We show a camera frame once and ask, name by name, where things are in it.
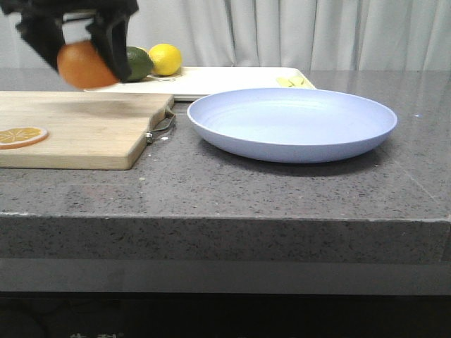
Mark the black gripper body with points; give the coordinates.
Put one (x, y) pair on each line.
(58, 8)

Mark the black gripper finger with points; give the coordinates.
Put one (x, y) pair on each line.
(108, 35)
(44, 34)

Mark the orange fruit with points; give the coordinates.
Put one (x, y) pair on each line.
(81, 66)

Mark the light blue plate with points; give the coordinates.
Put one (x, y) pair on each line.
(286, 125)

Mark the white rectangular tray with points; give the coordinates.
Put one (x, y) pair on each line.
(191, 83)

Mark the yellow-green print on tray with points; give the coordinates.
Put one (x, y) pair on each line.
(295, 81)

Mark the green lime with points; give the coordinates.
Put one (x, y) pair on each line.
(140, 63)

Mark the yellow lemon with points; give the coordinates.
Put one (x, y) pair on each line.
(166, 58)

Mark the wooden cutting board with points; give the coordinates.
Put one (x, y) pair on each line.
(86, 130)

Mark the orange slice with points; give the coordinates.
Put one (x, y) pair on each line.
(17, 137)

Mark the white curtain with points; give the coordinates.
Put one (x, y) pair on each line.
(307, 35)

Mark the metal cutting board handle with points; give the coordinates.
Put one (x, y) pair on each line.
(161, 127)

